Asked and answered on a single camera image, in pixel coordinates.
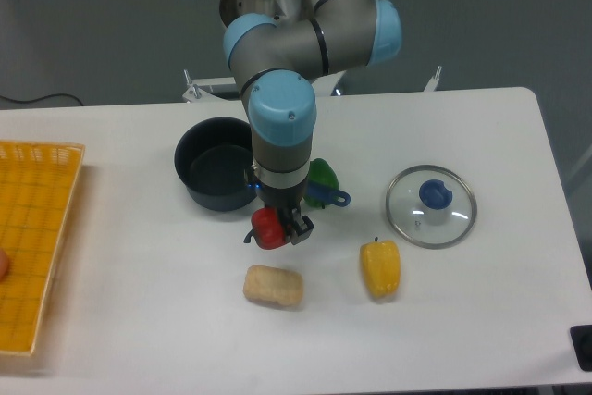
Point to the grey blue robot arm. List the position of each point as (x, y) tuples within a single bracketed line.
[(275, 49)]

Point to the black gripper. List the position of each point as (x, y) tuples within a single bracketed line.
[(287, 201)]

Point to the black object at table corner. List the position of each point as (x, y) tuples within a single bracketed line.
[(582, 344)]

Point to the red bell pepper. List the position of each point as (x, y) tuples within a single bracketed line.
[(267, 229)]

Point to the yellow woven basket tray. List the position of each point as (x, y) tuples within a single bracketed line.
[(38, 183)]

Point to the glass pot lid blue knob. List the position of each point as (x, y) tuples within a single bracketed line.
[(430, 207)]

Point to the yellow bell pepper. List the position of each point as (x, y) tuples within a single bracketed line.
[(380, 262)]

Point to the dark blue saucepan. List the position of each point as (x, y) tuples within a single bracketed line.
[(212, 156)]

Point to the green bell pepper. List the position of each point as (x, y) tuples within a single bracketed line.
[(322, 178)]

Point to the beige bread loaf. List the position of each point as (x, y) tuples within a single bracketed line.
[(273, 285)]

